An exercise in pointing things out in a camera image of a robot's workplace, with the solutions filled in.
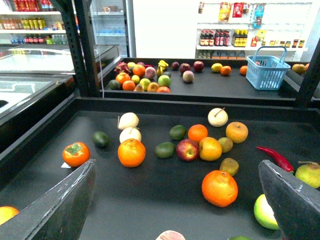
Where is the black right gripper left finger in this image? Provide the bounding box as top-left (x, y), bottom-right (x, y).
top-left (0, 159), bottom-right (96, 240)

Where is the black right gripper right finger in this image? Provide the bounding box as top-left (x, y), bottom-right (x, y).
top-left (258, 160), bottom-right (320, 240)

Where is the blue basket far shelf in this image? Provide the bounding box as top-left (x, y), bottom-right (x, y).
top-left (246, 46), bottom-right (291, 91)

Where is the green apple right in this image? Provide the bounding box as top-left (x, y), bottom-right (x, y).
top-left (253, 194), bottom-right (280, 231)

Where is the yellow green pear right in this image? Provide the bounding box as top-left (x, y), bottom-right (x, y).
top-left (295, 161), bottom-right (320, 189)

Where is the red chili pepper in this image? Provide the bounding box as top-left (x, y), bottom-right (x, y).
top-left (256, 146), bottom-right (294, 174)

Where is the orange fruit bottom left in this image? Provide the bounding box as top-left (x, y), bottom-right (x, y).
top-left (0, 206), bottom-right (19, 225)

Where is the orange persimmon with leaf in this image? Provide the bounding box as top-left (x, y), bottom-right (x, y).
top-left (62, 141), bottom-right (91, 168)

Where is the kiwi lower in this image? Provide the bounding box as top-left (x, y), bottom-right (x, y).
top-left (219, 157), bottom-right (240, 176)

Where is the kiwi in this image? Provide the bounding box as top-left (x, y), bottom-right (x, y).
top-left (218, 137), bottom-right (234, 153)
top-left (219, 157), bottom-right (240, 176)

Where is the large orange front right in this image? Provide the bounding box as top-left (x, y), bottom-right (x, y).
top-left (201, 170), bottom-right (238, 208)

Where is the large orange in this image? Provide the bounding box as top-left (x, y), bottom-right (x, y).
top-left (201, 170), bottom-right (238, 208)
top-left (117, 138), bottom-right (146, 168)

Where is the dark green avocado left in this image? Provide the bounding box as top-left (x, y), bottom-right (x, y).
top-left (92, 131), bottom-right (110, 149)

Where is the kiwi upper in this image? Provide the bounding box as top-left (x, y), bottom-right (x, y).
top-left (218, 137), bottom-right (234, 153)

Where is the yellow brown pear apple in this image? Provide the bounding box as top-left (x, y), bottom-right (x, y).
top-left (225, 121), bottom-right (249, 144)

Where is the large orange front left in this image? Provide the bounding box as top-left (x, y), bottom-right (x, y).
top-left (117, 138), bottom-right (146, 168)

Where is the orange persimmon centre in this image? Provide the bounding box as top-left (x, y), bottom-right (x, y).
top-left (199, 137), bottom-right (222, 162)

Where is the white pear lower left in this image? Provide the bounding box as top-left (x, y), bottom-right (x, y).
top-left (119, 127), bottom-right (142, 143)

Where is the pink peach bottom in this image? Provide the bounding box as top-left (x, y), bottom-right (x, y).
top-left (156, 230), bottom-right (185, 240)

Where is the black fruit display tray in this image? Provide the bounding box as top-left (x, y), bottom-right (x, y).
top-left (0, 98), bottom-right (320, 240)

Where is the white pear upper left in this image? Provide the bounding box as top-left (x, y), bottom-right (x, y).
top-left (117, 112), bottom-right (140, 130)

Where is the white pear with stem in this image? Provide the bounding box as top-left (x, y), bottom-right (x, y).
top-left (207, 107), bottom-right (229, 128)

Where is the red apple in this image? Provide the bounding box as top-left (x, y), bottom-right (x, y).
top-left (176, 138), bottom-right (200, 162)

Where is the green avocado lower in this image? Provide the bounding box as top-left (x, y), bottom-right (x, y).
top-left (155, 142), bottom-right (176, 159)

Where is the small orange centre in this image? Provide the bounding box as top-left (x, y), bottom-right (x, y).
top-left (187, 124), bottom-right (208, 144)

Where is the green avocado upper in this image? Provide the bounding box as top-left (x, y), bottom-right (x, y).
top-left (169, 124), bottom-right (187, 141)

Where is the far black display tray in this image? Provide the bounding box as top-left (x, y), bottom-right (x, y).
top-left (102, 57), bottom-right (320, 101)

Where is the glass top freezer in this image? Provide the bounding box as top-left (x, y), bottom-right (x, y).
top-left (0, 45), bottom-right (121, 152)

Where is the black shelf post right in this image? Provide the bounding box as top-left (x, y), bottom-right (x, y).
top-left (295, 40), bottom-right (320, 108)

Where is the black shelf post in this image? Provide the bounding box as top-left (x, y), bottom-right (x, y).
top-left (295, 40), bottom-right (320, 108)
top-left (51, 0), bottom-right (100, 97)

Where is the black shelf post left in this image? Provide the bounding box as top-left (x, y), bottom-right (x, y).
top-left (51, 0), bottom-right (100, 97)

